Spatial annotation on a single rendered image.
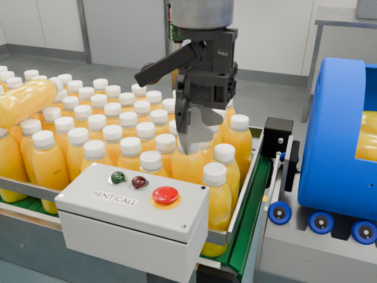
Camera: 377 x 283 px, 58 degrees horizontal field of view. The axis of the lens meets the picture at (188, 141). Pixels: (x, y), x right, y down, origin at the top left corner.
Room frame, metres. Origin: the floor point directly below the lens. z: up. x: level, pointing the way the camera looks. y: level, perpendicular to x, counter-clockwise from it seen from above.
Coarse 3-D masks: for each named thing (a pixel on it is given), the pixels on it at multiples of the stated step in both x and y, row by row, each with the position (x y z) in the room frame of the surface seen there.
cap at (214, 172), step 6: (216, 162) 0.50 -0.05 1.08; (204, 168) 0.48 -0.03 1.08; (210, 168) 0.48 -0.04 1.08; (216, 168) 0.48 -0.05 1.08; (222, 168) 0.48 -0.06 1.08; (204, 174) 0.47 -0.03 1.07; (210, 174) 0.46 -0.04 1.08; (216, 174) 0.46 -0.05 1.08; (222, 174) 0.46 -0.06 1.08; (210, 180) 0.46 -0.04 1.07; (216, 180) 0.46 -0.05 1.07; (222, 180) 0.47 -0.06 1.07
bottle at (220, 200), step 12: (204, 180) 0.47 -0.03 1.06; (216, 192) 0.46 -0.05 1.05; (228, 192) 0.47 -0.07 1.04; (216, 204) 0.45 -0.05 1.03; (228, 204) 0.46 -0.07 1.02; (216, 216) 0.45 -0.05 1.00; (228, 216) 0.46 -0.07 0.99; (216, 228) 0.45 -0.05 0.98; (204, 252) 0.45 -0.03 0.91; (216, 252) 0.45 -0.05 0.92
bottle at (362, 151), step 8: (360, 136) 0.50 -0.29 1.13; (368, 136) 0.50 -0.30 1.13; (376, 136) 0.50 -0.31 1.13; (360, 144) 0.49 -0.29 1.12; (368, 144) 0.49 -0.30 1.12; (376, 144) 0.49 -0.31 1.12; (360, 152) 0.48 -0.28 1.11; (368, 152) 0.48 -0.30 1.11; (376, 152) 0.48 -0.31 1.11; (376, 160) 0.47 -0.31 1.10
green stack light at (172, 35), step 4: (168, 24) 1.05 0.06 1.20; (172, 24) 1.04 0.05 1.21; (168, 28) 1.05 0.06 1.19; (172, 28) 1.04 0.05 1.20; (176, 28) 1.03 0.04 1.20; (168, 32) 1.05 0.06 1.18; (172, 32) 1.04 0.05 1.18; (176, 32) 1.03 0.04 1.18; (168, 36) 1.05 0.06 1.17; (172, 36) 1.04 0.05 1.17; (176, 36) 1.03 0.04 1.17
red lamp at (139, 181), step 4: (136, 176) 0.41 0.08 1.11; (140, 176) 0.41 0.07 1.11; (132, 180) 0.41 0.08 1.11; (136, 180) 0.40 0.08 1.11; (140, 180) 0.40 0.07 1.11; (144, 180) 0.41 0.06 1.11; (132, 184) 0.40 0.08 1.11; (136, 184) 0.40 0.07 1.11; (140, 184) 0.40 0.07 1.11; (144, 184) 0.40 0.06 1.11
